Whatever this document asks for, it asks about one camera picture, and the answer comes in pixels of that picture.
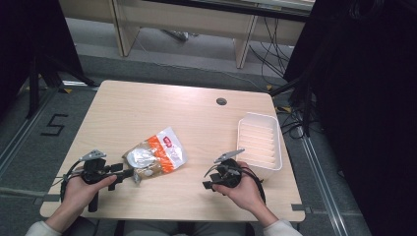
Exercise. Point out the person's right hand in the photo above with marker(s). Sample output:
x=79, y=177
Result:
x=246, y=193

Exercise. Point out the black curtain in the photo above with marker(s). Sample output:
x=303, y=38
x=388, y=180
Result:
x=360, y=98
x=29, y=39

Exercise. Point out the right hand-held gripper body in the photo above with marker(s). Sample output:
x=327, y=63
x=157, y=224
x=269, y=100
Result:
x=229, y=175

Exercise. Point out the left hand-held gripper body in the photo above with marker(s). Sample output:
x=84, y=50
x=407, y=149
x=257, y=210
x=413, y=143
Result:
x=93, y=170

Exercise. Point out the white plastic tray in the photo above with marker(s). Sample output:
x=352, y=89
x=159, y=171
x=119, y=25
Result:
x=259, y=142

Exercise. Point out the black metal stand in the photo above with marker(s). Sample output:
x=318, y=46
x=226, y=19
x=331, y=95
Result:
x=32, y=85
x=306, y=108

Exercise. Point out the orange and clear snack packet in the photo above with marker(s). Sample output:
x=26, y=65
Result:
x=157, y=155

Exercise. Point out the grey power strip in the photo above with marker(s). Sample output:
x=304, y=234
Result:
x=177, y=34

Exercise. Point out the person's left hand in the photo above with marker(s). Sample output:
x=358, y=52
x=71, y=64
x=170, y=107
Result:
x=77, y=195

